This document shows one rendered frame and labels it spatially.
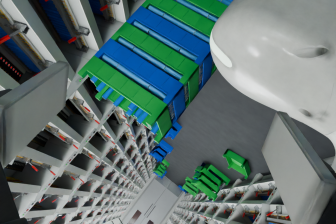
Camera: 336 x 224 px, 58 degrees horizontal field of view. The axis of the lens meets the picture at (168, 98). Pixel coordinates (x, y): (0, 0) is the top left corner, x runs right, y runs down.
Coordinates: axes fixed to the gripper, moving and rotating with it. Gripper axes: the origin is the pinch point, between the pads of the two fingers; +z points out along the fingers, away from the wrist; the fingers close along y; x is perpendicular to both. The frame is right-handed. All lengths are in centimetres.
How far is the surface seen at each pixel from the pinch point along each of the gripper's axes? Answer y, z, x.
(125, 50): -15, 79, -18
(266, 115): 57, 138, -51
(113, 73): -17, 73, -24
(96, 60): -24, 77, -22
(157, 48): -5, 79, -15
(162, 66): -2, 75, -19
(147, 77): -6, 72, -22
